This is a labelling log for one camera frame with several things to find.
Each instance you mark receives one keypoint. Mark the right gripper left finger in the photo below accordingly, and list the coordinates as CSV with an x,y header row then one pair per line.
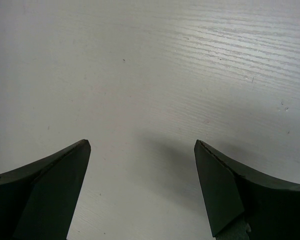
x,y
38,200

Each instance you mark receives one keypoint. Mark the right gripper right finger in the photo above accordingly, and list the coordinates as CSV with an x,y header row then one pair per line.
x,y
243,203

